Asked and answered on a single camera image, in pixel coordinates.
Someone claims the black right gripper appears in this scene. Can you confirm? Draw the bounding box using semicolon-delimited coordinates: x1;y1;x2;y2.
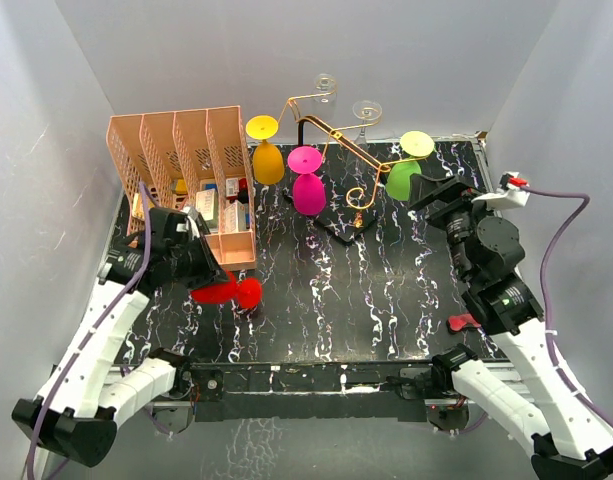
408;173;506;282

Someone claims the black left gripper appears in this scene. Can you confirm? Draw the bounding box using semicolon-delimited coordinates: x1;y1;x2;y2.
167;231;231;290

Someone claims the red wine glass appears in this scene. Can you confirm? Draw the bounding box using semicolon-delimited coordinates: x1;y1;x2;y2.
190;271;262;309

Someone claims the magenta wine glass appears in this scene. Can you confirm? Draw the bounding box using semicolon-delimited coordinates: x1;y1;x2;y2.
287;146;327;216

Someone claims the yellow wine glass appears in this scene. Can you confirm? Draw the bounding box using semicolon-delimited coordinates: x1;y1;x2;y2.
246;115;285;185

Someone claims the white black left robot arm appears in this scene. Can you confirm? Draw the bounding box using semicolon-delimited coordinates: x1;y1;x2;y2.
11;207;228;467

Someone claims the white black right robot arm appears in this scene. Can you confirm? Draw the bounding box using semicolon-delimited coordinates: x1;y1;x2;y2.
408;172;613;479

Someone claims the green wine glass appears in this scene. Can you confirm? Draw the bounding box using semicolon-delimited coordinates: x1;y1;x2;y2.
385;131;435;202

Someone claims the clear wine glass right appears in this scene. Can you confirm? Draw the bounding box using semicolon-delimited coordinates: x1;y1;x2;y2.
352;100;382;149

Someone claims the clear wine glass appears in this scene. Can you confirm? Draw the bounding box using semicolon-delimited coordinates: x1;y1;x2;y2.
312;73;337;106
352;100;382;149

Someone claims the clear wine glass left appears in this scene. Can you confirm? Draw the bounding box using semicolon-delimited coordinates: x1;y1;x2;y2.
312;73;337;106

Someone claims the yellow grey block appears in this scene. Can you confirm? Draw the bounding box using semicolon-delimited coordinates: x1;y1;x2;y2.
171;179;188;196

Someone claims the pink plastic file organizer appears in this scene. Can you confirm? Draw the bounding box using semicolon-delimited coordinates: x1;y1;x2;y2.
106;106;257;271

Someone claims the small red object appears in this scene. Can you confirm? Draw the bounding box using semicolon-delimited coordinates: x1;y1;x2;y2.
446;314;481;334

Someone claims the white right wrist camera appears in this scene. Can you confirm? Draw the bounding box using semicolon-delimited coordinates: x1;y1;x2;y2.
471;171;530;211

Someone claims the gold wire wine glass rack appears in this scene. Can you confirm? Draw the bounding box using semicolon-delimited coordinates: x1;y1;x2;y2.
279;92;408;245

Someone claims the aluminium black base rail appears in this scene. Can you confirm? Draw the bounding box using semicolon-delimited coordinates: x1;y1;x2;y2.
110;357;492;426

